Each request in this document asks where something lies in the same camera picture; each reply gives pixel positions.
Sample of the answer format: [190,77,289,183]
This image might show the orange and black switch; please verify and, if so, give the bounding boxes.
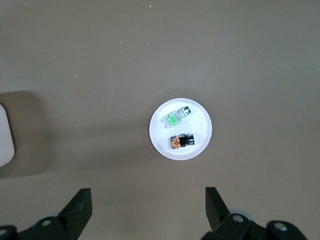
[170,133,196,150]

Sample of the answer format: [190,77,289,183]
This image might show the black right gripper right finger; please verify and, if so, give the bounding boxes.
[199,186,310,240]

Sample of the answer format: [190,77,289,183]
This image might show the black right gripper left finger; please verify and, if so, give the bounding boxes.
[0,187,94,240]

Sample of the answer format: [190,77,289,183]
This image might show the white lidded container box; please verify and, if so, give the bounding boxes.
[0,103,15,168]

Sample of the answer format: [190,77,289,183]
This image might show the pink round plate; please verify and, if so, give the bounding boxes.
[149,97,213,161]

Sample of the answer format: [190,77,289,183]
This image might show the green and white switch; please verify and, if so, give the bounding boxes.
[161,106,192,130]

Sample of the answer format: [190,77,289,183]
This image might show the brown table mat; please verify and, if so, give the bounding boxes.
[0,0,320,240]

